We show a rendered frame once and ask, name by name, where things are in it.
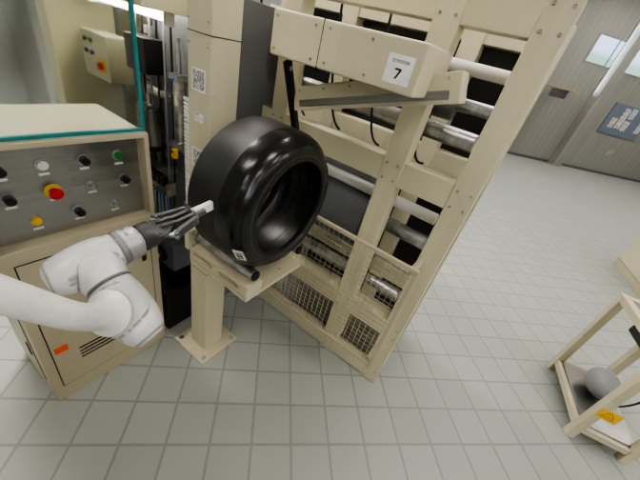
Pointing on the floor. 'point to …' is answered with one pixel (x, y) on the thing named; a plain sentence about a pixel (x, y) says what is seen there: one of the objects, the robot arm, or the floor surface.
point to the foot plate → (202, 348)
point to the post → (225, 100)
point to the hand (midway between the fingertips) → (203, 209)
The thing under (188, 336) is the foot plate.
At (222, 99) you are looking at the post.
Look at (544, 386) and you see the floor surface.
